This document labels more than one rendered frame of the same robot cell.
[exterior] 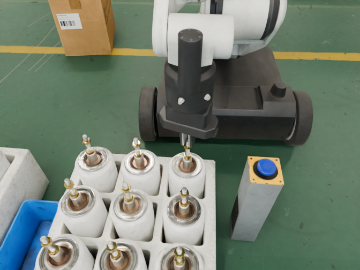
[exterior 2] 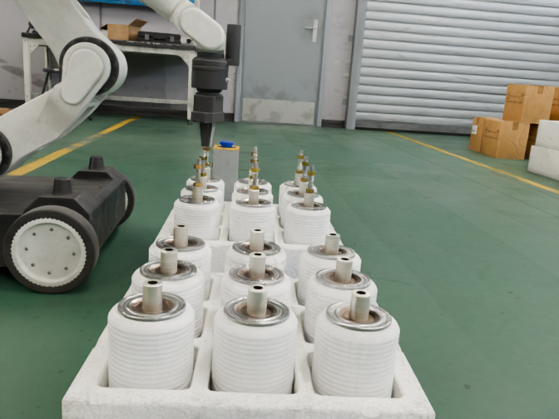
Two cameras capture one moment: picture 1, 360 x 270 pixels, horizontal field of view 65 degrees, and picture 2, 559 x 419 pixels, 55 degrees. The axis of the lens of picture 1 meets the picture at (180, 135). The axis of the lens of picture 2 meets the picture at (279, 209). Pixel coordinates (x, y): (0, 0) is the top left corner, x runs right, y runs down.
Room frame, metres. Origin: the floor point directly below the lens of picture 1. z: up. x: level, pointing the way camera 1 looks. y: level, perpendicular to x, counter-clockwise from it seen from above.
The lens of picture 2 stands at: (0.42, 1.34, 0.51)
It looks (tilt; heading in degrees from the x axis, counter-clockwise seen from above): 14 degrees down; 261
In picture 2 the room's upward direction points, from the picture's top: 4 degrees clockwise
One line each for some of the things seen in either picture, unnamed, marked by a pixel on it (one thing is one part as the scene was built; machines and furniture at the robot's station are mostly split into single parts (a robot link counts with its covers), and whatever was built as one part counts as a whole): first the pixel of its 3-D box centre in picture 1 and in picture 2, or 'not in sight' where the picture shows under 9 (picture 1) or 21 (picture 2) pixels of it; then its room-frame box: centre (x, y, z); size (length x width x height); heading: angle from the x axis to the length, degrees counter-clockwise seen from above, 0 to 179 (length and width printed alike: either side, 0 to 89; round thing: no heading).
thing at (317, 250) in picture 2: not in sight; (331, 252); (0.21, 0.55, 0.25); 0.08 x 0.08 x 0.01
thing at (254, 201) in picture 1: (251, 204); (224, 201); (0.35, -0.19, 0.16); 0.07 x 0.07 x 0.31; 86
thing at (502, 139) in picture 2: not in sight; (504, 139); (-2.09, -2.91, 0.15); 0.30 x 0.24 x 0.30; 86
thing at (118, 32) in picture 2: not in sight; (124, 30); (1.24, -4.61, 0.87); 0.40 x 0.30 x 0.23; 164
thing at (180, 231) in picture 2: not in sight; (180, 236); (0.45, 0.53, 0.26); 0.02 x 0.02 x 0.03
